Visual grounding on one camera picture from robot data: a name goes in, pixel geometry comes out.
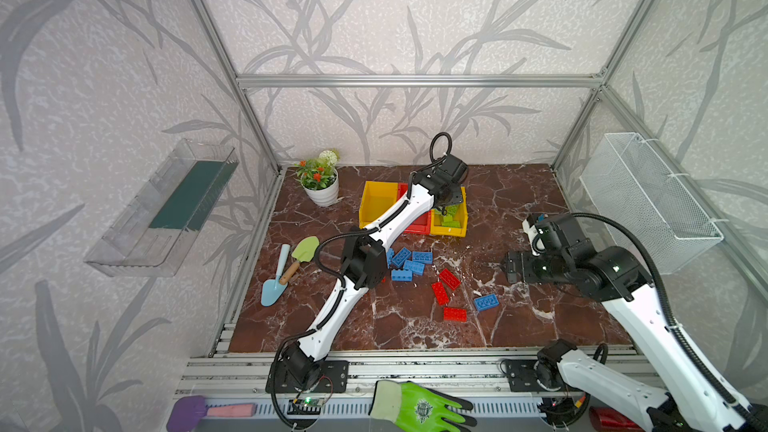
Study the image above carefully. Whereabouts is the red lego brick middle right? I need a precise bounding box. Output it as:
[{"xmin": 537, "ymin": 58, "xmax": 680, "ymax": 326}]
[{"xmin": 431, "ymin": 282, "xmax": 450, "ymax": 307}]

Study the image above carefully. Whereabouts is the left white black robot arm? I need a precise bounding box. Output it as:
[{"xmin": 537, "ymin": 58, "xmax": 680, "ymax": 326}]
[{"xmin": 268, "ymin": 154, "xmax": 468, "ymax": 392}]

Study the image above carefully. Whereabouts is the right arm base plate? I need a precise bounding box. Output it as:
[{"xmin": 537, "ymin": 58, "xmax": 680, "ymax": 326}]
[{"xmin": 499, "ymin": 358, "xmax": 543, "ymax": 392}]

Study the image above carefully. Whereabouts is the red lego brick bottom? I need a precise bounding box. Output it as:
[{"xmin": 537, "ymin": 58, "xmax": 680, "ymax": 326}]
[{"xmin": 443, "ymin": 307, "xmax": 467, "ymax": 323}]

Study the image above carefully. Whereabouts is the red lego brick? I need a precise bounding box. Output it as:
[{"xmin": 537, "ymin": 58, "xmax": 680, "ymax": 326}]
[
  {"xmin": 431, "ymin": 282, "xmax": 450, "ymax": 307},
  {"xmin": 439, "ymin": 268, "xmax": 462, "ymax": 291},
  {"xmin": 443, "ymin": 307, "xmax": 467, "ymax": 323}
]

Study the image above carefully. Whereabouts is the blue lego brick leftmost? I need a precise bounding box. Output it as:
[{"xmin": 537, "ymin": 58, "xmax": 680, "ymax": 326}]
[{"xmin": 387, "ymin": 248, "xmax": 396, "ymax": 269}]

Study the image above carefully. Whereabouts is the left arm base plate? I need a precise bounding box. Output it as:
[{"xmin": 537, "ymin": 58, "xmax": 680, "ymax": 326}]
[{"xmin": 265, "ymin": 360, "xmax": 349, "ymax": 394}]

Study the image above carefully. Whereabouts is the yellow plastic bin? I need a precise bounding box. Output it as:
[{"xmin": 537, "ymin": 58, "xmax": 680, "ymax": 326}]
[
  {"xmin": 430, "ymin": 187, "xmax": 468, "ymax": 238},
  {"xmin": 358, "ymin": 181, "xmax": 399, "ymax": 228}
]

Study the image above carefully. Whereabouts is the left yellow plastic bin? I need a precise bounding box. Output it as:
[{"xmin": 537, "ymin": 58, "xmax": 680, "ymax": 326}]
[{"xmin": 358, "ymin": 181, "xmax": 399, "ymax": 228}]

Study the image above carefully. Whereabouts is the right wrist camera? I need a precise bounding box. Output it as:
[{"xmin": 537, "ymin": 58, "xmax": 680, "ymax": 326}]
[{"xmin": 522, "ymin": 212, "xmax": 548, "ymax": 256}]

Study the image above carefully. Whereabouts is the white wire mesh basket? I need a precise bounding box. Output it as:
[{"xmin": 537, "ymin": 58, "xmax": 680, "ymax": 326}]
[{"xmin": 580, "ymin": 132, "xmax": 723, "ymax": 275}]

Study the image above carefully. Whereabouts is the green garden shovel wooden handle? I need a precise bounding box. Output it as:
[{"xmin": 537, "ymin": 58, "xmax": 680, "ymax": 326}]
[{"xmin": 278, "ymin": 236, "xmax": 319, "ymax": 285}]

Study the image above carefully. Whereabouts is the potted plant white pot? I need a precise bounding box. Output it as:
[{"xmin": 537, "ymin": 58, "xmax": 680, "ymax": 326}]
[{"xmin": 296, "ymin": 149, "xmax": 340, "ymax": 207}]

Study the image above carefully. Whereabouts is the red lego brick upper right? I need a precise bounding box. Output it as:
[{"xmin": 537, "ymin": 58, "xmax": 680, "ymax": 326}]
[{"xmin": 439, "ymin": 268, "xmax": 462, "ymax": 291}]

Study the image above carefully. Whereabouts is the green work glove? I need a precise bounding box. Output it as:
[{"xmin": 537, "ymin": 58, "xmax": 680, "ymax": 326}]
[{"xmin": 369, "ymin": 380, "xmax": 477, "ymax": 432}]

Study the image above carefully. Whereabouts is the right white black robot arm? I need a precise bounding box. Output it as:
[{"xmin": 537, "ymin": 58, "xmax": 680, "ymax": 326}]
[{"xmin": 501, "ymin": 213, "xmax": 767, "ymax": 431}]

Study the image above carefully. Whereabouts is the blue lego brick tilted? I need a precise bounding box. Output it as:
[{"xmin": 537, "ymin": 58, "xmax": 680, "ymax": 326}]
[{"xmin": 394, "ymin": 248, "xmax": 412, "ymax": 269}]

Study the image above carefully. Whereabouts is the red plastic bin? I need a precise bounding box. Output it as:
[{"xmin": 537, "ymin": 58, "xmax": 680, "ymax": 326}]
[{"xmin": 397, "ymin": 183, "xmax": 432, "ymax": 235}]

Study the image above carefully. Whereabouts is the clear acrylic wall shelf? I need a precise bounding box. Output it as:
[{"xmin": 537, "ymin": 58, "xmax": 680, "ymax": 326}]
[{"xmin": 84, "ymin": 139, "xmax": 239, "ymax": 278}]

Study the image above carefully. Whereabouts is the light blue garden trowel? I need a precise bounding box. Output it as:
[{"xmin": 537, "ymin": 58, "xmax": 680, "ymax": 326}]
[{"xmin": 260, "ymin": 244, "xmax": 291, "ymax": 307}]

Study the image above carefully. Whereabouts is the blue lego brick upper right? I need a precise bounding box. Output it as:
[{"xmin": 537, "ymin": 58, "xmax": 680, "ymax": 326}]
[{"xmin": 411, "ymin": 251, "xmax": 433, "ymax": 265}]

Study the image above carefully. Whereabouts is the blue lego brick far right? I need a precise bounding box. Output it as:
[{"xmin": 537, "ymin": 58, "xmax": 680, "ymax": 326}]
[{"xmin": 473, "ymin": 294, "xmax": 500, "ymax": 312}]

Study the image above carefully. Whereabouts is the right yellow plastic bin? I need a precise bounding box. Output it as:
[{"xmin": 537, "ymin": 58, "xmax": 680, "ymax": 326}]
[{"xmin": 430, "ymin": 187, "xmax": 468, "ymax": 238}]

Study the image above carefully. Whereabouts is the blue lego brick lower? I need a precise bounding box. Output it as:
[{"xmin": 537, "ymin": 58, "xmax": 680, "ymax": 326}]
[{"xmin": 391, "ymin": 270, "xmax": 413, "ymax": 282}]

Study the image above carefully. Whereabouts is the green lego brick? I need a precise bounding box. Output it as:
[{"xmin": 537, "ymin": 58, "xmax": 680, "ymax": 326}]
[
  {"xmin": 438, "ymin": 205, "xmax": 460, "ymax": 222},
  {"xmin": 440, "ymin": 220, "xmax": 462, "ymax": 228}
]

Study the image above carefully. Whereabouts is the blue lego brick centre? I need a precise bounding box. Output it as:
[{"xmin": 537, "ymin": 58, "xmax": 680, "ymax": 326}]
[{"xmin": 403, "ymin": 260, "xmax": 426, "ymax": 276}]

